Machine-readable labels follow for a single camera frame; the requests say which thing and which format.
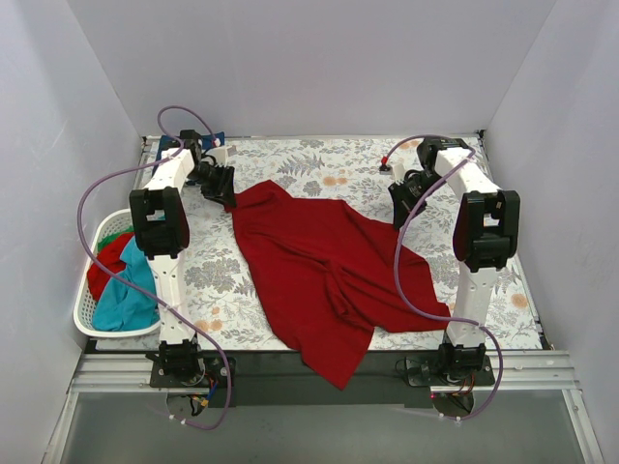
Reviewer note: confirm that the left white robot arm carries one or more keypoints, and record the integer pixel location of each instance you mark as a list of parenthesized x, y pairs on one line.
[(162, 233)]

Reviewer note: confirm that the green t-shirt in basket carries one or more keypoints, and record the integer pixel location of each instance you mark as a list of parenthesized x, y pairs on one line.
[(105, 241)]

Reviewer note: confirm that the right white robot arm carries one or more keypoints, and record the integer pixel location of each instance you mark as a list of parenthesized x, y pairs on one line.
[(485, 238)]

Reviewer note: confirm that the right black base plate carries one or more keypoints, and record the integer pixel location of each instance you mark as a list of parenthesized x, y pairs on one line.
[(423, 370)]

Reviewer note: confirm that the floral patterned table cloth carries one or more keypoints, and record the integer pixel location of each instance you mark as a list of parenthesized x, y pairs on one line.
[(221, 297)]

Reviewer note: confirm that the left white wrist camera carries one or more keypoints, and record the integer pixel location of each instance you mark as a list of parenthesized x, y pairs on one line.
[(222, 154)]

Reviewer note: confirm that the turquoise t-shirt in basket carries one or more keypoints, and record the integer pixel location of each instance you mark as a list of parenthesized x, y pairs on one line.
[(121, 308)]

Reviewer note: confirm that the dark red t-shirt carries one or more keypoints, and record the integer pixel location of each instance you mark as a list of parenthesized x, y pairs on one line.
[(327, 277)]

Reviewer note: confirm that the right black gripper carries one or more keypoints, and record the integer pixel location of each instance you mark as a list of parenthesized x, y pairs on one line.
[(406, 196)]

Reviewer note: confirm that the aluminium frame rail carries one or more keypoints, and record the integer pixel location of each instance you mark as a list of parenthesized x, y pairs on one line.
[(524, 370)]

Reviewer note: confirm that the white plastic laundry basket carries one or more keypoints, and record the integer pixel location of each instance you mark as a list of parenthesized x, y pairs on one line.
[(85, 305)]

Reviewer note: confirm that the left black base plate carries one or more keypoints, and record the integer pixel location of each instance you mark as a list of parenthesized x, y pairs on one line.
[(204, 373)]

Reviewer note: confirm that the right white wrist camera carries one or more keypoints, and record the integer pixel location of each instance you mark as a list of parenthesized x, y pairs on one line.
[(395, 169)]

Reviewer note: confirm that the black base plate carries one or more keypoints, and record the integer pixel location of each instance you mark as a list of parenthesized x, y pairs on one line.
[(423, 370), (204, 373)]

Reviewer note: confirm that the folded blue printed t-shirt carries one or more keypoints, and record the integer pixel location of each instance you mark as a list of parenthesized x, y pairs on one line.
[(180, 157)]

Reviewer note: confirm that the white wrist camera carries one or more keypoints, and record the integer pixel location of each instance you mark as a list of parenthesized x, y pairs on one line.
[(395, 169), (222, 154)]

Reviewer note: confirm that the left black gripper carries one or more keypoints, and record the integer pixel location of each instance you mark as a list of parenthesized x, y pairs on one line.
[(220, 182)]

